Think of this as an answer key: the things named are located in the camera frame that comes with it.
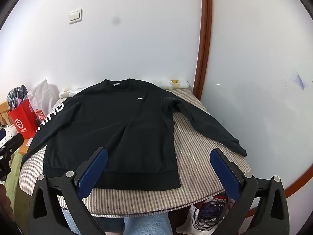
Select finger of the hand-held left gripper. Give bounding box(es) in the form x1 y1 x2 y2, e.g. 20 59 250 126
0 134 24 159

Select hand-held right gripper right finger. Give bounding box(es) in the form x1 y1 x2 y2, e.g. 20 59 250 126
210 148 290 235

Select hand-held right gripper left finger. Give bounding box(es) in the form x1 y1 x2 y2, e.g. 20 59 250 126
28 147 109 235

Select black sweatshirt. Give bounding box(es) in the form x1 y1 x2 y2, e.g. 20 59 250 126
21 78 247 191

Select person's left forearm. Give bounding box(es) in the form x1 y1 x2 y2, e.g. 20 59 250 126
0 185 14 226

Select green bed sheet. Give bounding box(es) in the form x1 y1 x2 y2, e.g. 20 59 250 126
0 152 32 226

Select red paper bag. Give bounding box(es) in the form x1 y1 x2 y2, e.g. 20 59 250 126
7 98 40 140

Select wooden headboard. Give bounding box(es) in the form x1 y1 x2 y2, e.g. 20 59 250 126
0 101 10 128

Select striped quilted mat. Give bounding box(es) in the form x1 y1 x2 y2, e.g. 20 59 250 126
18 88 252 218

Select small red white bag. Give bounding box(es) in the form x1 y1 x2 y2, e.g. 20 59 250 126
35 109 46 124

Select plaid cloth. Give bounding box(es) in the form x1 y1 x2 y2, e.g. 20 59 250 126
6 85 31 110

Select white plastic bag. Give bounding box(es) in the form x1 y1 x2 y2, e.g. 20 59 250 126
32 78 60 118

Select white sock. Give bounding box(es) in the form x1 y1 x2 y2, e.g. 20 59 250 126
176 204 203 234

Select brown wooden baseboard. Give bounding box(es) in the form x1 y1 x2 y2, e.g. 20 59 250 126
285 166 313 199

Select light blue fleece pants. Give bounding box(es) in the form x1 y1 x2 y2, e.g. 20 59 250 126
61 209 173 235

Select black cable bundle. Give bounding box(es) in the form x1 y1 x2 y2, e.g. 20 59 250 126
192 193 236 230

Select white wall switch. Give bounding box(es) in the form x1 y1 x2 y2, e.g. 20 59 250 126
68 8 83 25

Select brown wooden door frame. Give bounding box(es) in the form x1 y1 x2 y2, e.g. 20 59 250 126
192 0 213 101

